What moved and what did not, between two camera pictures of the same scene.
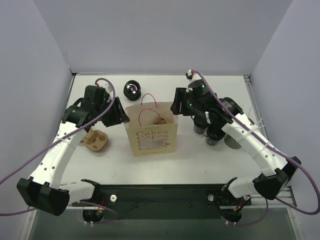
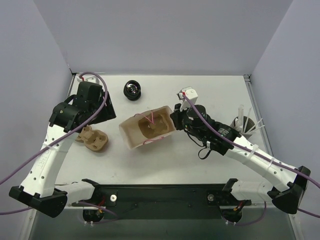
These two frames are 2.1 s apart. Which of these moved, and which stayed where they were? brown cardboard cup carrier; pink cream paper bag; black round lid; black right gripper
Moved: pink cream paper bag; black right gripper
Stayed: black round lid; brown cardboard cup carrier
